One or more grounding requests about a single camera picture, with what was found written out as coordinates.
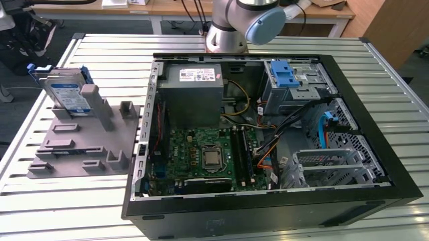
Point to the hard disk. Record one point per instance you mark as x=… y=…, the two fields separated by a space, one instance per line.
x=69 y=98

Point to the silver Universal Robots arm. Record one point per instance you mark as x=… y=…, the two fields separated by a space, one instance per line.
x=225 y=37

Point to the wooden desk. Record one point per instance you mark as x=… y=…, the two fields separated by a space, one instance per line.
x=83 y=8

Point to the grey stand foot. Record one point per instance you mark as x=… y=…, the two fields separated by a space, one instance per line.
x=7 y=96

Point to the small white box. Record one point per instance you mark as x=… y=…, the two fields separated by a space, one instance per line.
x=138 y=2

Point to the grey parts rack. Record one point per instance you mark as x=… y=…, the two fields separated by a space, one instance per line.
x=87 y=140

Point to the grey power supply unit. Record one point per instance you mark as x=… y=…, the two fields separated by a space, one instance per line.
x=192 y=105

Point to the green motherboard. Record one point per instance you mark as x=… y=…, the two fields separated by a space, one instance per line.
x=201 y=135

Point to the silver CPU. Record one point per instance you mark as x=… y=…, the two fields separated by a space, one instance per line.
x=212 y=158

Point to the blue plastic drive latch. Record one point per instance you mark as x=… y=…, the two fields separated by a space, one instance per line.
x=285 y=80

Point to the black graphics card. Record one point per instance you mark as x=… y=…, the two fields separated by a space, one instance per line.
x=208 y=185

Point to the white plastic tube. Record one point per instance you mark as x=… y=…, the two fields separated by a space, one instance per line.
x=294 y=10

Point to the RAM stick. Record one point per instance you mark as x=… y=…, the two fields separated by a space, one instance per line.
x=248 y=155

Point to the metal optical drive cage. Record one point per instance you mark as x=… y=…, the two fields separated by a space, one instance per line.
x=301 y=94

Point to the cardboard box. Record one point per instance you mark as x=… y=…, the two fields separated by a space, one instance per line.
x=325 y=3

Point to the black PC case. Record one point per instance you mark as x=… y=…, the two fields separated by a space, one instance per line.
x=234 y=218

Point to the wooden cabinet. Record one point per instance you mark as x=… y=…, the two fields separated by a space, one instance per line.
x=396 y=25

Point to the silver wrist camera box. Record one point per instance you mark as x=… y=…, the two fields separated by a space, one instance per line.
x=6 y=17

